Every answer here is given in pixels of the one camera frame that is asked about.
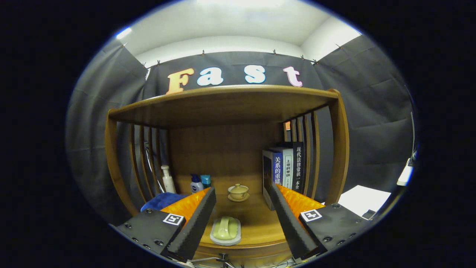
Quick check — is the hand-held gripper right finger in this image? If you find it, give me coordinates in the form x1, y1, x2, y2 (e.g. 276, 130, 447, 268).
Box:
270, 183, 372, 260

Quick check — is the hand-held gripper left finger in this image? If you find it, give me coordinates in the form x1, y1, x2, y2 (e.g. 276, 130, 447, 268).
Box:
112, 187, 217, 262

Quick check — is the wooden countertop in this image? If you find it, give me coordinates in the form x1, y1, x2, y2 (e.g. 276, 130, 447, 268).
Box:
141, 190, 298, 247

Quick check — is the white drawer unit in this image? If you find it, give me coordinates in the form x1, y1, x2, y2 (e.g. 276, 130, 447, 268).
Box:
337, 185, 392, 220

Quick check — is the wooden cabinet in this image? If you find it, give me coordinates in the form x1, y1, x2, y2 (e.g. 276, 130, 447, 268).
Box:
105, 85, 350, 268

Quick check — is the white bottle with blue cap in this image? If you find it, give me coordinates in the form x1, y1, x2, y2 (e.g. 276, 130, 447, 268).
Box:
190, 174, 204, 194

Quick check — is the blue towel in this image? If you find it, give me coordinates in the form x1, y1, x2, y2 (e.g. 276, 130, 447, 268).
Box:
141, 192, 190, 212

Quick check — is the white pump bottle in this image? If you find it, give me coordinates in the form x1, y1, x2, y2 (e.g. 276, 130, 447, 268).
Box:
161, 165, 176, 194

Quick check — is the beige lidded teacup with saucer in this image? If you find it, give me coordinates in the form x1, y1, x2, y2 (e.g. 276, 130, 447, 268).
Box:
228, 184, 250, 202

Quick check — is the book with blue spine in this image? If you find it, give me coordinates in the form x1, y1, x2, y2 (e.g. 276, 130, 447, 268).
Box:
263, 148, 284, 211

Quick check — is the book with pale spine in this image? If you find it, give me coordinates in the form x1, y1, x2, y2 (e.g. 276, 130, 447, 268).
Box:
279, 147, 294, 190

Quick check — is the book with black spine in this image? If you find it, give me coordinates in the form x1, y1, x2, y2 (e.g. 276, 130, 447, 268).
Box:
292, 141, 305, 196

